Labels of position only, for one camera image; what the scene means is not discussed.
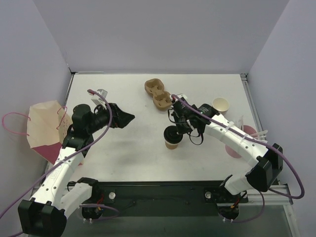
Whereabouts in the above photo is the cream and pink paper bag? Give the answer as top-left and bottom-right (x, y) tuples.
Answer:
(2, 100), (84, 166)

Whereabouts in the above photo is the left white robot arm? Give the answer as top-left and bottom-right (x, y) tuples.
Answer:
(18, 103), (135, 237)

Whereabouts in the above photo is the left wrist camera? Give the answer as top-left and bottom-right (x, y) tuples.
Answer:
(87, 89), (108, 107)

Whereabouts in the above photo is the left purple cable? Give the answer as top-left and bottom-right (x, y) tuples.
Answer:
(0, 90), (120, 235)

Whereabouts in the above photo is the stack of brown paper cups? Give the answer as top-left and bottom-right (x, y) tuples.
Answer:
(212, 97), (230, 115)

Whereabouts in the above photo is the brown pulp cup carrier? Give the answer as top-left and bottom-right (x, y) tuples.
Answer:
(144, 79), (172, 111)

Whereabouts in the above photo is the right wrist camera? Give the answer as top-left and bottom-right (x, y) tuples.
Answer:
(170, 94), (188, 103)

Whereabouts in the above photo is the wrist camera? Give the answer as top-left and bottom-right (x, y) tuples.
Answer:
(87, 89), (108, 107)
(170, 94), (188, 103)

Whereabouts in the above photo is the black cup lid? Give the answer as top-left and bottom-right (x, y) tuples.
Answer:
(163, 125), (183, 144)

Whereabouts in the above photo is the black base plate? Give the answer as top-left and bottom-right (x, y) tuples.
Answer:
(80, 181), (248, 220)

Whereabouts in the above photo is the single brown paper cup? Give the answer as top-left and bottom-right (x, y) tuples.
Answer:
(165, 140), (180, 150)

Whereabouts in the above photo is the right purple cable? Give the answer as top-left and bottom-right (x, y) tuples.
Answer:
(172, 95), (306, 224)

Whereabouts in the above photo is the pink cup with straws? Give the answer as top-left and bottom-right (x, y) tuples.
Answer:
(225, 116), (268, 158)

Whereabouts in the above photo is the purple cable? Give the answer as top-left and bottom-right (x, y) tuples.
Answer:
(172, 95), (306, 224)
(0, 90), (120, 235)

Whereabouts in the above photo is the aluminium frame rail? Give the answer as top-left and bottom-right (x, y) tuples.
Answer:
(240, 73), (293, 204)

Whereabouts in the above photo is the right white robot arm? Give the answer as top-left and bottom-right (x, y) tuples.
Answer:
(171, 98), (283, 201)

